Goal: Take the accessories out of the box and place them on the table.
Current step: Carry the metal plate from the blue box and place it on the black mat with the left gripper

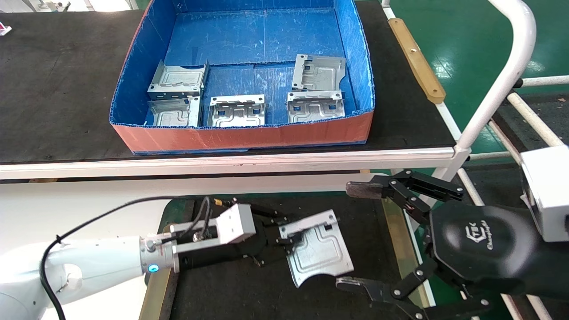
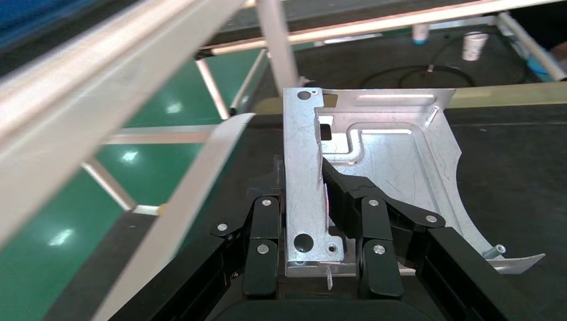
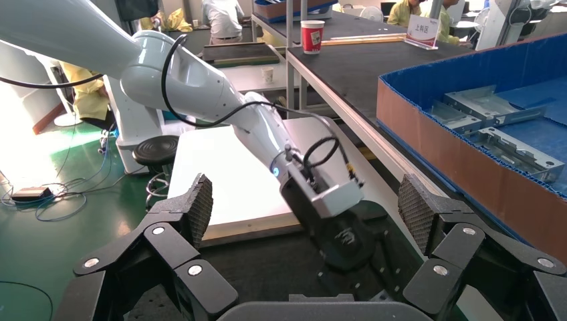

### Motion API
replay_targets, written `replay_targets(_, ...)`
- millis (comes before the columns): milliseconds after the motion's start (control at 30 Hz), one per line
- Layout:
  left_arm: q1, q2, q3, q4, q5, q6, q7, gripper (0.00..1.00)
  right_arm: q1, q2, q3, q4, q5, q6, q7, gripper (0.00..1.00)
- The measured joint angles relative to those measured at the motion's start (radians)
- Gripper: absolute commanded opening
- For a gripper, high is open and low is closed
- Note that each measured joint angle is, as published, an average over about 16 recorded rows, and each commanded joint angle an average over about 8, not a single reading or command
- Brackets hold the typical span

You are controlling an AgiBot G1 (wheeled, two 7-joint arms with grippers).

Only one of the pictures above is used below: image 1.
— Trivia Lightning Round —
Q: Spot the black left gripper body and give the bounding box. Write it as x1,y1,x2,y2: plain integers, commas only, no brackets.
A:
179,221,270,270

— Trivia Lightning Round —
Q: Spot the white table edge rail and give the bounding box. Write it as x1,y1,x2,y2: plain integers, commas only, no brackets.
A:
0,147,472,180

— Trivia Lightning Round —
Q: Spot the blue corrugated box orange outside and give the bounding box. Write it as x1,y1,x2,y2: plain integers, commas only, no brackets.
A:
110,0,375,155

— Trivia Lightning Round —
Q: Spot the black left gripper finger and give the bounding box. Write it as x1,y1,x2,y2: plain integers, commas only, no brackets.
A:
249,204,296,227
242,231,305,267

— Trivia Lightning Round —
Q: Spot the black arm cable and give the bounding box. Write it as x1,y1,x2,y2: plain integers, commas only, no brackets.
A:
39,196,212,320

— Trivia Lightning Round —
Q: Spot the curved white frame pipe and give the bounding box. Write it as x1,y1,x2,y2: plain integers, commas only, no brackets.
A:
456,0,537,152

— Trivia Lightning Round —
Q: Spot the silver cable connector plug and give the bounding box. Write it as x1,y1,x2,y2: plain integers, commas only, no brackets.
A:
141,238,167,254

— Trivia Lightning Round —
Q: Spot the thin white rack pipe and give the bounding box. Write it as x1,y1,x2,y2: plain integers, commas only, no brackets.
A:
488,119,524,166
468,151,512,161

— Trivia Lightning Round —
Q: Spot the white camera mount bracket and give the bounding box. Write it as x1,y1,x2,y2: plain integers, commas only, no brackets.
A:
170,220,223,272

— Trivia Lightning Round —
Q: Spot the stamped metal bracket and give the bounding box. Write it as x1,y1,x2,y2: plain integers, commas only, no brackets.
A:
279,210,355,288
148,60,209,100
292,54,346,92
147,96,200,128
207,94,266,128
287,90,345,124

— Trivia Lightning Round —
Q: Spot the grey background equipment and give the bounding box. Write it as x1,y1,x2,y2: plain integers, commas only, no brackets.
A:
20,0,72,12

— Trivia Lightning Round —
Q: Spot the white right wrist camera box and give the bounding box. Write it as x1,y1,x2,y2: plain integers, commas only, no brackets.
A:
520,146,569,243

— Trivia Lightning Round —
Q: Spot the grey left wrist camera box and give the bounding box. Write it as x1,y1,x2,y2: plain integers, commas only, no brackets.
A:
208,203,257,245

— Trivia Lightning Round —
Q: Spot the black work mat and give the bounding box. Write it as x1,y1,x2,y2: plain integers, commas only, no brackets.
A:
169,193,427,320

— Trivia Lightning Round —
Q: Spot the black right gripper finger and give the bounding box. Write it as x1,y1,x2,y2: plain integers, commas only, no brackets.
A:
336,258,492,320
346,169,464,223

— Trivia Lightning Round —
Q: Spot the large black table mat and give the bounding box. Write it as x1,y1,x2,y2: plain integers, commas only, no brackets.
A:
0,0,457,164

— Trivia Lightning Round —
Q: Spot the black side rack mat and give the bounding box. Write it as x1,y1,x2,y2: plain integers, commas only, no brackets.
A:
491,91,569,152

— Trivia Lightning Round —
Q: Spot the dark brown edge strip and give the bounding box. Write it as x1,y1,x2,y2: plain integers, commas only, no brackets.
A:
158,199,196,320

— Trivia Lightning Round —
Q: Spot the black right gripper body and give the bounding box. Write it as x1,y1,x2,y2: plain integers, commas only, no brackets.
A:
429,200,541,287

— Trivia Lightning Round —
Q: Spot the tan wooden strip with holes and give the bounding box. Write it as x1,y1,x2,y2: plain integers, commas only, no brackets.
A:
389,18,446,105

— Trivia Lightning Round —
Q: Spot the tan edge strip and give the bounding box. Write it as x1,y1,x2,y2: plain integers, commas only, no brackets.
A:
139,224,179,320
382,198,432,308

